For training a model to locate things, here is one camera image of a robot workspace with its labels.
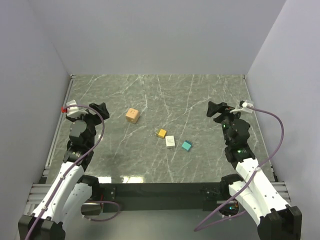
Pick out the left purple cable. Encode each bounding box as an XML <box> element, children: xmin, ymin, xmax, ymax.
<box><xmin>23</xmin><ymin>104</ymin><xmax>123</xmax><ymax>240</ymax></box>

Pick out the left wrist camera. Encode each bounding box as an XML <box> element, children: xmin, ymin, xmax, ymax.
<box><xmin>61</xmin><ymin>100</ymin><xmax>81</xmax><ymax>118</ymax></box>

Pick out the white usb charger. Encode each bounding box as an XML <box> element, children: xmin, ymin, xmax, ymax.
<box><xmin>165</xmin><ymin>135</ymin><xmax>176</xmax><ymax>148</ymax></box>

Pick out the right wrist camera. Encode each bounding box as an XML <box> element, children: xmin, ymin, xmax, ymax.
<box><xmin>236</xmin><ymin>100</ymin><xmax>254</xmax><ymax>114</ymax></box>

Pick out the black base bar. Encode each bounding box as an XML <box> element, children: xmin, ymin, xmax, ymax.
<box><xmin>89</xmin><ymin>182</ymin><xmax>229</xmax><ymax>211</ymax></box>

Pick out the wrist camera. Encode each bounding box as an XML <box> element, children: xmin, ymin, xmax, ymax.
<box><xmin>61</xmin><ymin>100</ymin><xmax>81</xmax><ymax>118</ymax></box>
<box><xmin>236</xmin><ymin>100</ymin><xmax>254</xmax><ymax>114</ymax></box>

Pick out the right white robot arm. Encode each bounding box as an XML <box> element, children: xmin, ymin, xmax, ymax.
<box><xmin>206</xmin><ymin>100</ymin><xmax>302</xmax><ymax>240</ymax></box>

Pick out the yellow plug adapter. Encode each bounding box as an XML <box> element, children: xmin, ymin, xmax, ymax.
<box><xmin>156</xmin><ymin>128</ymin><xmax>167</xmax><ymax>139</ymax></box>

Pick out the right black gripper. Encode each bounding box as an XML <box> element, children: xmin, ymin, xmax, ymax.
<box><xmin>206</xmin><ymin>101</ymin><xmax>246</xmax><ymax>146</ymax></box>

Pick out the teal plug adapter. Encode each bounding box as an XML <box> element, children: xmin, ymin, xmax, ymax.
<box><xmin>181</xmin><ymin>140</ymin><xmax>192</xmax><ymax>152</ymax></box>

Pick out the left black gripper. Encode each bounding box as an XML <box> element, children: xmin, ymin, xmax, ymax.
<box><xmin>66</xmin><ymin>102</ymin><xmax>109</xmax><ymax>148</ymax></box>

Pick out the peach cube socket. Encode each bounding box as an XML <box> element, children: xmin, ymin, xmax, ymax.
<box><xmin>125</xmin><ymin>108</ymin><xmax>140</xmax><ymax>124</ymax></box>

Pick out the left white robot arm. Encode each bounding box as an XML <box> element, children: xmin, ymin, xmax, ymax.
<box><xmin>18</xmin><ymin>100</ymin><xmax>110</xmax><ymax>240</ymax></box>

